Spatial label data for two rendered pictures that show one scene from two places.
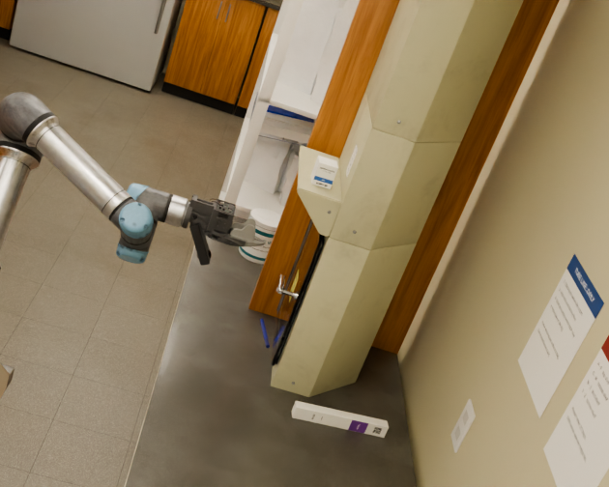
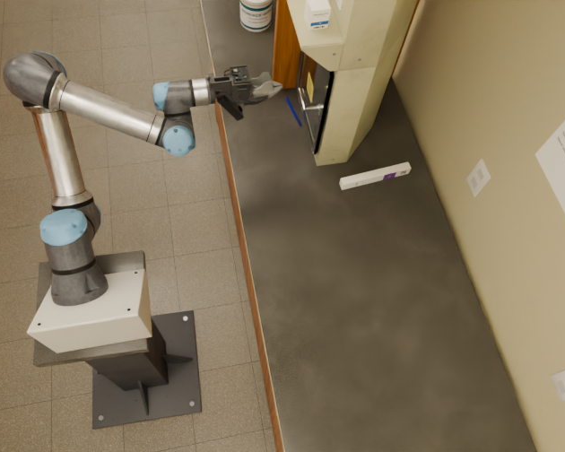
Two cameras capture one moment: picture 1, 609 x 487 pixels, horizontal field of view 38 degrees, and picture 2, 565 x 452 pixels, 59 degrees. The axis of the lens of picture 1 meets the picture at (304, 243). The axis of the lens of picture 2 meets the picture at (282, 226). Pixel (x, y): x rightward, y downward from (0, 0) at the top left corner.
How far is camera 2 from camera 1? 1.07 m
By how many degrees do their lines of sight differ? 39
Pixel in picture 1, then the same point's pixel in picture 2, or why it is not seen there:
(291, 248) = (292, 40)
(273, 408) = (325, 187)
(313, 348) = (343, 137)
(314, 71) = not seen: outside the picture
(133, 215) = (176, 143)
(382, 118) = not seen: outside the picture
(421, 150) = not seen: outside the picture
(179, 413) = (266, 230)
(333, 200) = (335, 44)
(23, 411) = (142, 162)
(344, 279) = (358, 92)
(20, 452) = (155, 194)
